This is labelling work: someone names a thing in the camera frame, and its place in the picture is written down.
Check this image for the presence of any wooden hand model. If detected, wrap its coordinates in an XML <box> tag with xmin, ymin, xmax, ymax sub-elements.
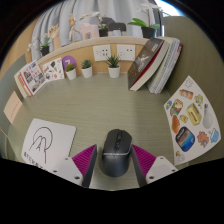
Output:
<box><xmin>48</xmin><ymin>23</ymin><xmax>62</xmax><ymax>51</ymax></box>

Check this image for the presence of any wooden artist mannequin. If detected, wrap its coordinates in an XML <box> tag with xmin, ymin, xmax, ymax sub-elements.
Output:
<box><xmin>68</xmin><ymin>13</ymin><xmax>81</xmax><ymax>43</ymax></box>

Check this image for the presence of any black horse figurine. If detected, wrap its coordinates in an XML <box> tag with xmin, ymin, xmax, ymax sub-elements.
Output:
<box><xmin>100</xmin><ymin>17</ymin><xmax>128</xmax><ymax>37</ymax></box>

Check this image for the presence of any light wooden desk shelf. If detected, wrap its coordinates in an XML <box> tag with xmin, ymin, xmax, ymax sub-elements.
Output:
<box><xmin>36</xmin><ymin>35</ymin><xmax>149</xmax><ymax>76</ymax></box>

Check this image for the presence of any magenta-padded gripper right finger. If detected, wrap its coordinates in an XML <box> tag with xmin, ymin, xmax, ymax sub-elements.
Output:
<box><xmin>129</xmin><ymin>144</ymin><xmax>179</xmax><ymax>188</ymax></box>

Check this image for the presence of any red-edged photo magazine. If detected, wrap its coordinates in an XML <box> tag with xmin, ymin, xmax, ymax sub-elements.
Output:
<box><xmin>18</xmin><ymin>59</ymin><xmax>47</xmax><ymax>98</ymax></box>

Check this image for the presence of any black computer mouse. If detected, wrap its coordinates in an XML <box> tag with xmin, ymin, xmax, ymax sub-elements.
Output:
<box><xmin>100</xmin><ymin>128</ymin><xmax>133</xmax><ymax>178</ymax></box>

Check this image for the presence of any colourful sticker sheet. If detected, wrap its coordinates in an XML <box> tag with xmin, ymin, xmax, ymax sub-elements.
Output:
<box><xmin>163</xmin><ymin>75</ymin><xmax>222</xmax><ymax>167</ymax></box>

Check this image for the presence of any small succulent in white pot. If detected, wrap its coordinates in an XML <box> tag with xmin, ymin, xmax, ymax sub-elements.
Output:
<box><xmin>105</xmin><ymin>54</ymin><xmax>122</xmax><ymax>79</ymax></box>
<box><xmin>80</xmin><ymin>59</ymin><xmax>94</xmax><ymax>79</ymax></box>
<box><xmin>64</xmin><ymin>63</ymin><xmax>77</xmax><ymax>81</ymax></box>

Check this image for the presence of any white orchid in black pot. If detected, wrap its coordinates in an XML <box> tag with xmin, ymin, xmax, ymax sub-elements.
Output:
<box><xmin>127</xmin><ymin>3</ymin><xmax>164</xmax><ymax>39</ymax></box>
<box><xmin>28</xmin><ymin>33</ymin><xmax>53</xmax><ymax>57</ymax></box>
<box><xmin>79</xmin><ymin>11</ymin><xmax>109</xmax><ymax>38</ymax></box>

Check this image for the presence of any pale orange paper card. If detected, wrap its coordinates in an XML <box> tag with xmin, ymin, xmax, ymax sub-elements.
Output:
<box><xmin>3</xmin><ymin>90</ymin><xmax>24</xmax><ymax>125</ymax></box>

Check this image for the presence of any black red-edged book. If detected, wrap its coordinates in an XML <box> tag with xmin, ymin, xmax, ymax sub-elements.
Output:
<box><xmin>127</xmin><ymin>37</ymin><xmax>170</xmax><ymax>92</ymax></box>

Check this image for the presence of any white printed mouse pad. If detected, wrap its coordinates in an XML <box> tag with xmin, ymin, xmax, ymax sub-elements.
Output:
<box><xmin>20</xmin><ymin>117</ymin><xmax>77</xmax><ymax>173</ymax></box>

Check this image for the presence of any green felt divider panel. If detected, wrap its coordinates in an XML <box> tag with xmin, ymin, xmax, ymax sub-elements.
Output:
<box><xmin>0</xmin><ymin>54</ymin><xmax>28</xmax><ymax>158</ymax></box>
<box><xmin>161</xmin><ymin>14</ymin><xmax>224</xmax><ymax>166</ymax></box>

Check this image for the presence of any pink horse figurine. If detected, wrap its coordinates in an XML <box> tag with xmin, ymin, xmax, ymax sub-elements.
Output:
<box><xmin>78</xmin><ymin>22</ymin><xmax>100</xmax><ymax>41</ymax></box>

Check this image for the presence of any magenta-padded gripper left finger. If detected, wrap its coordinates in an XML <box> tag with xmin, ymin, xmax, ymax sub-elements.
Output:
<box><xmin>49</xmin><ymin>143</ymin><xmax>99</xmax><ymax>189</ymax></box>

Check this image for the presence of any dark-framed window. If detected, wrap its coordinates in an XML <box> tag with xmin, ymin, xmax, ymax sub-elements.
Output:
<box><xmin>154</xmin><ymin>0</ymin><xmax>181</xmax><ymax>18</ymax></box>

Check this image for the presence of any round purple sign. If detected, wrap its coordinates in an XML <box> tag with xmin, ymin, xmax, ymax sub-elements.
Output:
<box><xmin>61</xmin><ymin>55</ymin><xmax>78</xmax><ymax>72</ymax></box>

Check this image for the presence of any grey white curtain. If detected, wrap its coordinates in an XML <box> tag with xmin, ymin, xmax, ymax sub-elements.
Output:
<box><xmin>29</xmin><ymin>0</ymin><xmax>163</xmax><ymax>63</ymax></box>

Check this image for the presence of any white illustrated card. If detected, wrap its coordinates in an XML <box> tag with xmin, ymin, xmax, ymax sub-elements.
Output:
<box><xmin>41</xmin><ymin>57</ymin><xmax>65</xmax><ymax>83</ymax></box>

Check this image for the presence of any white wall socket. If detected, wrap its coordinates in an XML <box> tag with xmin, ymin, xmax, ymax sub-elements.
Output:
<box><xmin>92</xmin><ymin>44</ymin><xmax>112</xmax><ymax>62</ymax></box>
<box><xmin>116</xmin><ymin>43</ymin><xmax>137</xmax><ymax>62</ymax></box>

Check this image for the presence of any thick white book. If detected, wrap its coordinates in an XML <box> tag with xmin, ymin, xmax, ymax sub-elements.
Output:
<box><xmin>13</xmin><ymin>68</ymin><xmax>28</xmax><ymax>99</ymax></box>

